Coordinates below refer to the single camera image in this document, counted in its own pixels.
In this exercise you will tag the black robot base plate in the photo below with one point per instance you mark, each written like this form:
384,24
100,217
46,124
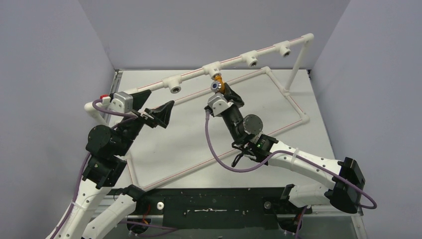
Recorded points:
220,208

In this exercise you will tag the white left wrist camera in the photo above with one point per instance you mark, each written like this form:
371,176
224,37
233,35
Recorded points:
119,102

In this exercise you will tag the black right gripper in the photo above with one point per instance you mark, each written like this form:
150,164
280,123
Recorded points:
229,101

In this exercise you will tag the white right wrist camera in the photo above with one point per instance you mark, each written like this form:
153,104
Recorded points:
216,105

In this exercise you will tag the white PVC pipe frame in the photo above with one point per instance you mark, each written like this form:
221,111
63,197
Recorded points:
173,83

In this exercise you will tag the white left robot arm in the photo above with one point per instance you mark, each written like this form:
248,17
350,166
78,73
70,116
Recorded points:
104,165

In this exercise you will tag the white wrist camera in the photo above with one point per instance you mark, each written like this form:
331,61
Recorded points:
216,105
119,102

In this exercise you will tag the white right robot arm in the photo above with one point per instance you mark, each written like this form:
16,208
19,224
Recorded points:
338,182

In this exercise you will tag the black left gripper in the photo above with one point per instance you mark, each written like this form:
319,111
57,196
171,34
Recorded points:
161,115

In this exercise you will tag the yellow plastic water faucet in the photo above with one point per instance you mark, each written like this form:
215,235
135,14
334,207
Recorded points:
218,85

